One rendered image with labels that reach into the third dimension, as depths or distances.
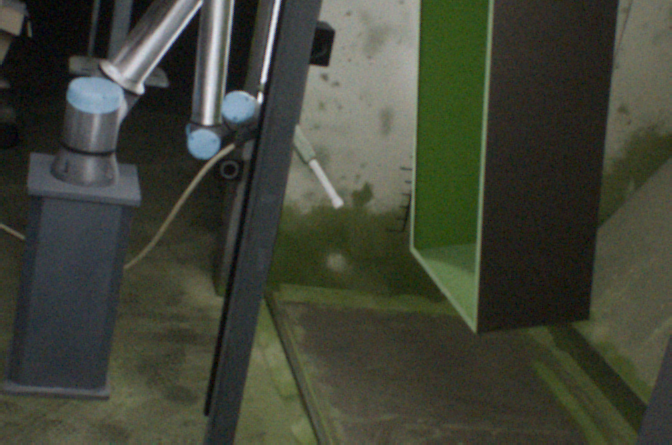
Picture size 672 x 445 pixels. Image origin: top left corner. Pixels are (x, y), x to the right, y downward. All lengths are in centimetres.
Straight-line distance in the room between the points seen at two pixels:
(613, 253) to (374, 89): 113
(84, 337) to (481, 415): 129
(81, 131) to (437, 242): 126
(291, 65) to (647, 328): 237
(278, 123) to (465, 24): 166
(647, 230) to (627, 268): 17
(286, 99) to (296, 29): 12
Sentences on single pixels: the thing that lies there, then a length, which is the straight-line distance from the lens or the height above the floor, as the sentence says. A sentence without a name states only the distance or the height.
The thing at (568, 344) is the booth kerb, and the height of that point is 9.
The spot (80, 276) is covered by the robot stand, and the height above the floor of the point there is 39.
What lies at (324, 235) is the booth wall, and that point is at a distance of 413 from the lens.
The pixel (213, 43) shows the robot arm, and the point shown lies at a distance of 311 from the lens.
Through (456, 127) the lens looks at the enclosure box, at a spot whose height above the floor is 90.
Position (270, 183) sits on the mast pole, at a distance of 193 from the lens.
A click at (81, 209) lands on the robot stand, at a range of 314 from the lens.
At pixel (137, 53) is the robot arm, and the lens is 327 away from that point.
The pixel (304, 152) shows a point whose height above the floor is 73.
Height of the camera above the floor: 170
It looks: 17 degrees down
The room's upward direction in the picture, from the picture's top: 12 degrees clockwise
